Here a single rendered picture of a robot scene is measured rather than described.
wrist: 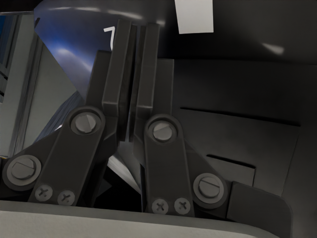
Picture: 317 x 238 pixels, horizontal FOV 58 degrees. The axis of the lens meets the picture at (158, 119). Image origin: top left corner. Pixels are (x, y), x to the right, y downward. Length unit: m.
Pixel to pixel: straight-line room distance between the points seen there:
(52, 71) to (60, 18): 0.97
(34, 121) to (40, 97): 0.09
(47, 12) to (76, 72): 0.04
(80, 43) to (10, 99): 0.98
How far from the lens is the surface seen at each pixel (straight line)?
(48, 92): 1.12
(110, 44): 0.16
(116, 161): 0.28
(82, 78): 0.19
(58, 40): 0.19
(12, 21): 0.79
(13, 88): 1.16
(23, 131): 1.10
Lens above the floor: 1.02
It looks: 14 degrees down
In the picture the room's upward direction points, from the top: 175 degrees counter-clockwise
